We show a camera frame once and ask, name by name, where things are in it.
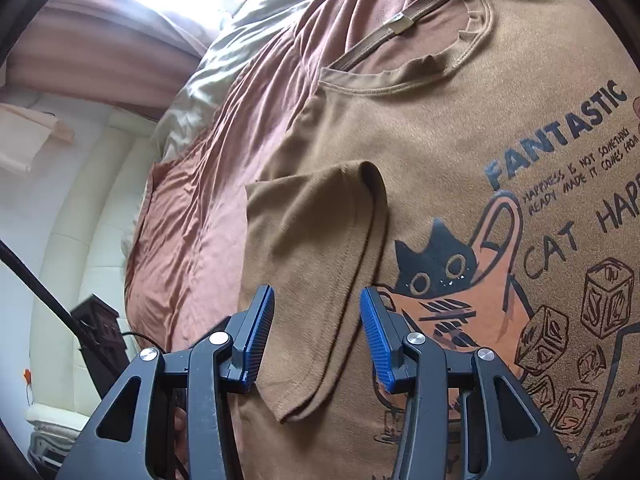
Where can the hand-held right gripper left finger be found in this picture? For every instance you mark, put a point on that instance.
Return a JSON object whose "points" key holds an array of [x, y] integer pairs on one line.
{"points": [[257, 340]]}

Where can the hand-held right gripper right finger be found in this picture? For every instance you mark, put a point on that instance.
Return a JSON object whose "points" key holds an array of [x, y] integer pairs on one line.
{"points": [[377, 345]]}

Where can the brown cat print t-shirt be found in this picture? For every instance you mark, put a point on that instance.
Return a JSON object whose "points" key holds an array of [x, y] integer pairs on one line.
{"points": [[450, 135]]}

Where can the small orange object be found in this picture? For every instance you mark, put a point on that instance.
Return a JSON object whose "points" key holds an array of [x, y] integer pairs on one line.
{"points": [[27, 376]]}

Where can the rust pink fleece blanket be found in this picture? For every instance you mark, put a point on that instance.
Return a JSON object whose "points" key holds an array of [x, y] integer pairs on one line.
{"points": [[200, 210]]}

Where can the beige hanging cloth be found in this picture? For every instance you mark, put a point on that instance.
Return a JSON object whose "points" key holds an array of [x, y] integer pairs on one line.
{"points": [[30, 135]]}

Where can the pink curtain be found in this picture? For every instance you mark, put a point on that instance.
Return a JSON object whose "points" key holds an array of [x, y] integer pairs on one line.
{"points": [[100, 55]]}

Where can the cream padded bed frame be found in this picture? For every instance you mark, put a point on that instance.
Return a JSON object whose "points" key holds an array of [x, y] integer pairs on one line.
{"points": [[75, 240]]}

